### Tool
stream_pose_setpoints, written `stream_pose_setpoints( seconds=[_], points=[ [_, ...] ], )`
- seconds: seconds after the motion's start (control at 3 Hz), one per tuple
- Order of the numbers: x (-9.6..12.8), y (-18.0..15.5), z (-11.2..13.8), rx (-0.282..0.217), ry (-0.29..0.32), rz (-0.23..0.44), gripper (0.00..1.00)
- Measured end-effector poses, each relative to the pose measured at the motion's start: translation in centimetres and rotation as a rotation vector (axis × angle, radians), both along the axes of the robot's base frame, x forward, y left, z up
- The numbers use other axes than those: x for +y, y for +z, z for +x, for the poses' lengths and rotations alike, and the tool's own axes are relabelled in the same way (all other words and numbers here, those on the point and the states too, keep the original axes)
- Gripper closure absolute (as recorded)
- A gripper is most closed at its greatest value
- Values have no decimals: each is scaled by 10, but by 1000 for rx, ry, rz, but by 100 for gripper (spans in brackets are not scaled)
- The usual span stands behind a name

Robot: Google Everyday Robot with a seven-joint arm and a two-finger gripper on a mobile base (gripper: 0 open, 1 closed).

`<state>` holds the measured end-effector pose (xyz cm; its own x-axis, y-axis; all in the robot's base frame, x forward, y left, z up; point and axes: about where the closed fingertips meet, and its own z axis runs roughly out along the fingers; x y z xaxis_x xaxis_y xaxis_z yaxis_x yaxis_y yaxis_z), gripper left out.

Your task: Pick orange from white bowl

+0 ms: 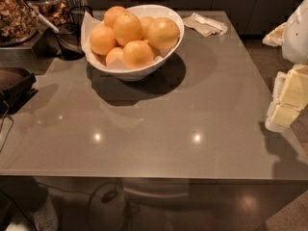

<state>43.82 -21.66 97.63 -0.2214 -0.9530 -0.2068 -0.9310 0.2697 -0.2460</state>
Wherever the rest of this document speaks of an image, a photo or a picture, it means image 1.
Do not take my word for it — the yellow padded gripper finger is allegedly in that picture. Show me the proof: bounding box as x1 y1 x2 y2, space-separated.
265 64 308 133

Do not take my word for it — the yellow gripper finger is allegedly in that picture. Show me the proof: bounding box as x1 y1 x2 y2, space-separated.
263 23 286 47

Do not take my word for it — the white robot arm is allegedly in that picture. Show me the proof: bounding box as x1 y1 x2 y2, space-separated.
263 0 308 133

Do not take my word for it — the white ceramic bowl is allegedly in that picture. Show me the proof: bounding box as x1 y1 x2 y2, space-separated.
81 4 186 82

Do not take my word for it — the small front left orange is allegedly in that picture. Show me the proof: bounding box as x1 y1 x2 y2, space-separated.
105 47 123 66

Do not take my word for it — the crumpled paper napkin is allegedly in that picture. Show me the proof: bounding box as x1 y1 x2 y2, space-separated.
183 13 228 37

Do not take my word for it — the large glass snack jar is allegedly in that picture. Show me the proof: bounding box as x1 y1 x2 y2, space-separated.
0 0 39 46

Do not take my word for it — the black wire basket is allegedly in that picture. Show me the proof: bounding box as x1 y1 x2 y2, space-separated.
56 5 92 61

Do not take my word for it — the black cable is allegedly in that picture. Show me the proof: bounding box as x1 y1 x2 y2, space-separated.
0 100 15 154

